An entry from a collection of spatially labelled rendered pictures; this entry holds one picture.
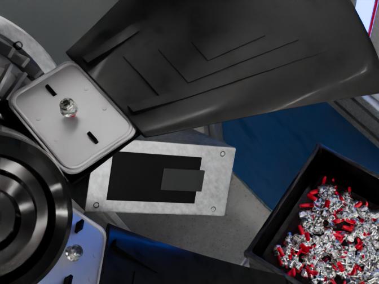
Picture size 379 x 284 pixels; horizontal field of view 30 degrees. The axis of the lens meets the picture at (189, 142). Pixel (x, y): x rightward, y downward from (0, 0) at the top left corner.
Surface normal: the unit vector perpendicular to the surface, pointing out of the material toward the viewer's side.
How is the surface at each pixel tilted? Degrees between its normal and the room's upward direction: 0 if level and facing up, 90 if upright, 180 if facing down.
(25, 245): 44
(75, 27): 90
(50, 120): 7
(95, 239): 54
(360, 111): 90
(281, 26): 18
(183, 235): 0
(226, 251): 0
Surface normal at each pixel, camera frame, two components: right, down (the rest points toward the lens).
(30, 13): 0.64, 0.65
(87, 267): 0.73, -0.48
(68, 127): 0.00, -0.53
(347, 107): -0.77, 0.60
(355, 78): 0.38, -0.22
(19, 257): 0.43, 0.21
